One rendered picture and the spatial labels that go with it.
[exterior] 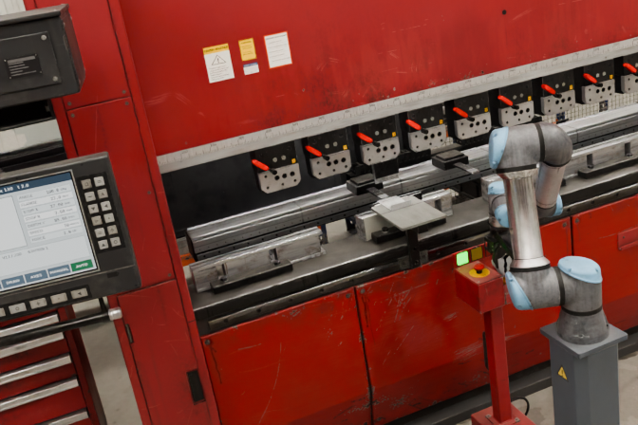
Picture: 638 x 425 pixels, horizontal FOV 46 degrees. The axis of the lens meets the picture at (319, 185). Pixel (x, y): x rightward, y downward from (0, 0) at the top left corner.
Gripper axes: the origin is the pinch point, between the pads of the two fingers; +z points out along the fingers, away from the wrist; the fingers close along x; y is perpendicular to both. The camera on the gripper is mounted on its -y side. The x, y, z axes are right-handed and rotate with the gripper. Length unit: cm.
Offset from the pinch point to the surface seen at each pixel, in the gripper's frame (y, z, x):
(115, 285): -24, -54, 132
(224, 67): 41, -86, 79
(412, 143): 36, -44, 14
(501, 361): -3.6, 34.6, 4.9
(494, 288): -6.0, -0.2, 8.7
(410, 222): 14.1, -24.5, 29.1
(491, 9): 40, -86, -25
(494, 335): -2.6, 22.3, 7.1
